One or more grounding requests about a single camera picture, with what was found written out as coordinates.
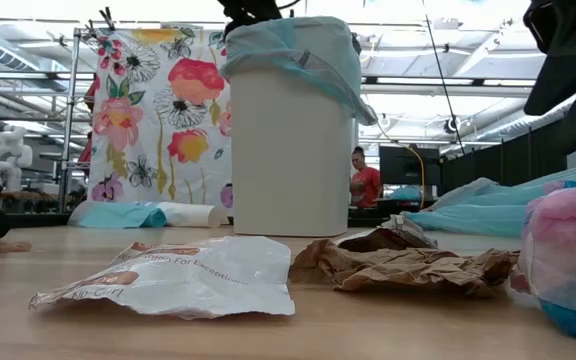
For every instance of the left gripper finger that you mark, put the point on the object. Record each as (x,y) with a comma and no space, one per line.
(232,26)

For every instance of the light blue trash bag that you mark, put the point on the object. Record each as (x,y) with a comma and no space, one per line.
(293,45)
(468,215)

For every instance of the white plastic trash bin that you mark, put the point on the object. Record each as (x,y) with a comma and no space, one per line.
(293,165)

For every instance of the white wrapper black letters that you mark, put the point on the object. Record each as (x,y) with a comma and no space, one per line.
(408,230)

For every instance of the white wrapper orange print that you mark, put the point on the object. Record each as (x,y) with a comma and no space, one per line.
(193,285)

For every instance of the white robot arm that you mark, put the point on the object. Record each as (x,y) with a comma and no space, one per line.
(10,150)

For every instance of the blue bag on desk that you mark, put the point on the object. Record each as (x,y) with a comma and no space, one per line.
(405,193)

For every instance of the blue trash bag roll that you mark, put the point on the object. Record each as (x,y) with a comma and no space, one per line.
(118,216)

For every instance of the black partition screen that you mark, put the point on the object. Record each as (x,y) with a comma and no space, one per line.
(508,160)

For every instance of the round black ceiling fixture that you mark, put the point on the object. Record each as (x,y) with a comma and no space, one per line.
(452,125)

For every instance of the floral print curtain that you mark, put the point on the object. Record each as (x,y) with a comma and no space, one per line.
(168,130)

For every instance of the black curtain clip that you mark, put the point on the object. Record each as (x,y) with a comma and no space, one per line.
(107,20)

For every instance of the black computer monitor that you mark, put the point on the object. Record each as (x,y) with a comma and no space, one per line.
(408,165)

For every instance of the person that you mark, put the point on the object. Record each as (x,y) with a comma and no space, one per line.
(365,185)

